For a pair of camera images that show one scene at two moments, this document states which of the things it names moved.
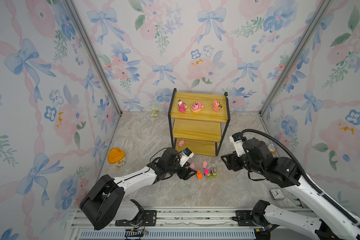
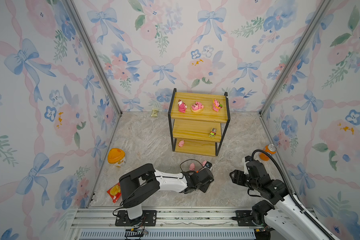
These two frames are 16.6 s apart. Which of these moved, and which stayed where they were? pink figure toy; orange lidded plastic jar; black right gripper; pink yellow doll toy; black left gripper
Moved: black left gripper; black right gripper
Stayed: pink figure toy; pink yellow doll toy; orange lidded plastic jar
